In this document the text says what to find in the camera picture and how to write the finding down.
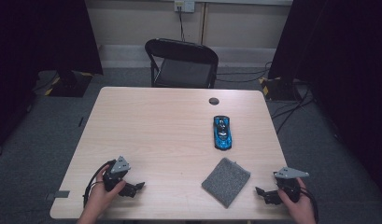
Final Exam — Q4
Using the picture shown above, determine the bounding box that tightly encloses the black floor cable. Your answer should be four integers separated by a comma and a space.
271, 85, 316, 135
216, 61, 274, 84

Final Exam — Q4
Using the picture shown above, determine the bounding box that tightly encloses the grey tape strip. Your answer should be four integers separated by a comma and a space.
45, 189, 71, 202

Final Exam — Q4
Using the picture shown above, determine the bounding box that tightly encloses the black socket cable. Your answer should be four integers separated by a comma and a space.
177, 7, 186, 42

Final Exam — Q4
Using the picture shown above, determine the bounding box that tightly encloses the person's left hand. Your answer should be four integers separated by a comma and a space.
82, 169, 127, 218

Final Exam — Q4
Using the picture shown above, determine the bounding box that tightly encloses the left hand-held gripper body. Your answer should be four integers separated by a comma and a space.
103, 156, 132, 192

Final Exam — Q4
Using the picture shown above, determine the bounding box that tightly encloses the black curtain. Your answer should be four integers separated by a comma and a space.
267, 0, 382, 200
0, 0, 105, 157

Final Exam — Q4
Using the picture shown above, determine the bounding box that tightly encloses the black stand base striped tape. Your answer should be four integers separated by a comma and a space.
258, 76, 304, 102
43, 69, 94, 98

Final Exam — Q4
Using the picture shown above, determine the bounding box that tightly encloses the right hand-held gripper cable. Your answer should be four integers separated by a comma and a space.
299, 186, 319, 224

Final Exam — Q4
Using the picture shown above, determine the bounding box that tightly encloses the grey terry cloth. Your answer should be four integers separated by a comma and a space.
201, 157, 252, 209

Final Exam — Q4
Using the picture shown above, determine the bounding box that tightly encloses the black folding chair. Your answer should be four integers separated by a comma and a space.
144, 37, 219, 90

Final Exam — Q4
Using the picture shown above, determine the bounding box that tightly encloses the white wall socket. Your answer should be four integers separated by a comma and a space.
174, 0, 196, 13

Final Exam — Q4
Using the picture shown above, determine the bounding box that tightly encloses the beige wall conduit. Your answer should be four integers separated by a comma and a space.
200, 2, 209, 46

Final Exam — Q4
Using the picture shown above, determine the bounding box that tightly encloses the blue toy car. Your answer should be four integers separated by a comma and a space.
212, 115, 233, 151

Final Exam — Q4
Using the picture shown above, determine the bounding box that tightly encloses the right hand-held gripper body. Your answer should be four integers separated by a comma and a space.
273, 166, 310, 203

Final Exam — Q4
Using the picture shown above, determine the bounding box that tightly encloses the person's right hand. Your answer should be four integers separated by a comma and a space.
277, 178, 318, 224

